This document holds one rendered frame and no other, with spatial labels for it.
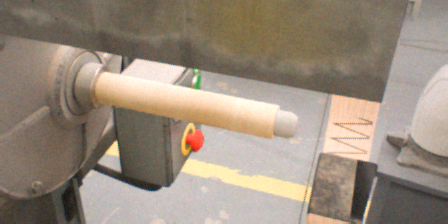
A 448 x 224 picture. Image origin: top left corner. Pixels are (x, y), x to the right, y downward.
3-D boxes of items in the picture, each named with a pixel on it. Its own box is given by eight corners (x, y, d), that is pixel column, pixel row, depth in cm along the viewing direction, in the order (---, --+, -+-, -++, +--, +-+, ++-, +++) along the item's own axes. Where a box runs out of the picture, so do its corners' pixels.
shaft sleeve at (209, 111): (91, 90, 44) (105, 65, 46) (101, 108, 47) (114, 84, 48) (271, 128, 40) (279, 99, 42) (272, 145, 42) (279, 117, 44)
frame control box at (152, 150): (42, 201, 85) (9, 84, 71) (101, 134, 102) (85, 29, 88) (162, 235, 79) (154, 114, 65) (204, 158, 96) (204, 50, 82)
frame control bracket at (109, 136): (61, 175, 71) (57, 156, 69) (120, 110, 86) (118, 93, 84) (83, 181, 70) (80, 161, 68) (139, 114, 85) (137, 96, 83)
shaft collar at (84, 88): (67, 88, 44) (88, 53, 46) (84, 114, 47) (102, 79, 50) (85, 92, 43) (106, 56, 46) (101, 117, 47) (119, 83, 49)
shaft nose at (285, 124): (272, 126, 40) (278, 104, 42) (273, 139, 42) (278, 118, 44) (295, 131, 40) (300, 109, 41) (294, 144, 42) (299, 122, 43)
